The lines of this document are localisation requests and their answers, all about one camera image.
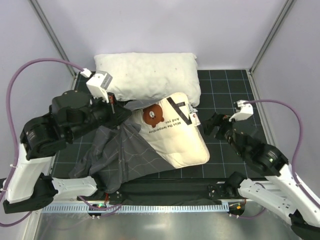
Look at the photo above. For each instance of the grey checked pillowcase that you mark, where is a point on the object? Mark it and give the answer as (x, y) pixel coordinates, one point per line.
(118, 156)

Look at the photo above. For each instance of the right aluminium frame post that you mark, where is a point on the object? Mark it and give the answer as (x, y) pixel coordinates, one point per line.
(280, 19)

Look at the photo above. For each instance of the black grid cutting mat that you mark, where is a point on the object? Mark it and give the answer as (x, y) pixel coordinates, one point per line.
(220, 89)

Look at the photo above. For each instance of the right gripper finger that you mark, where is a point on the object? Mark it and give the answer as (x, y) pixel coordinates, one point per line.
(208, 128)
(217, 118)

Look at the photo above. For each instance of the aluminium frame post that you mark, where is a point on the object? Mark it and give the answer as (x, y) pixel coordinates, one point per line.
(280, 19)
(35, 5)

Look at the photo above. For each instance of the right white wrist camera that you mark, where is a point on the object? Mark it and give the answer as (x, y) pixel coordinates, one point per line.
(243, 112)

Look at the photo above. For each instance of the white plain pillow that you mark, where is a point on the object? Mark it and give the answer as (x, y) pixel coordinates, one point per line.
(145, 76)

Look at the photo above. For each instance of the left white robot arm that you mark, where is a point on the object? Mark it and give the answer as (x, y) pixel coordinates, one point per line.
(29, 189)

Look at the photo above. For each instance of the left aluminium frame post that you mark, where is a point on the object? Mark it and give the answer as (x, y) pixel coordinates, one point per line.
(35, 5)

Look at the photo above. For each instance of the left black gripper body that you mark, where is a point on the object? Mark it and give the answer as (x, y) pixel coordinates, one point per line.
(114, 110)

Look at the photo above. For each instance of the cream bear print pillow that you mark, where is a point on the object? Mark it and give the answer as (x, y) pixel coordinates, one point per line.
(170, 126)

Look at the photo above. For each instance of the slotted grey cable duct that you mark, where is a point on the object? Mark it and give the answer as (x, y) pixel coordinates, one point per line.
(130, 209)

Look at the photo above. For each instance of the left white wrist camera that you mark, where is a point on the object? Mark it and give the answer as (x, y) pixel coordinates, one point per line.
(98, 83)

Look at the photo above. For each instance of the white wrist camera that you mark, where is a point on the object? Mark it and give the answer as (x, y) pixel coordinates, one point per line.
(243, 112)
(98, 83)

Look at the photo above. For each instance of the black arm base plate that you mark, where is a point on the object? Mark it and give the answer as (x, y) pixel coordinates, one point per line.
(170, 192)

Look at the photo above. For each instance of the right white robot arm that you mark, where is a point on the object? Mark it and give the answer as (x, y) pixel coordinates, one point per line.
(295, 207)

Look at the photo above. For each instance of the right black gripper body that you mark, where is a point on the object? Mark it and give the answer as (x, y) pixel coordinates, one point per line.
(220, 128)

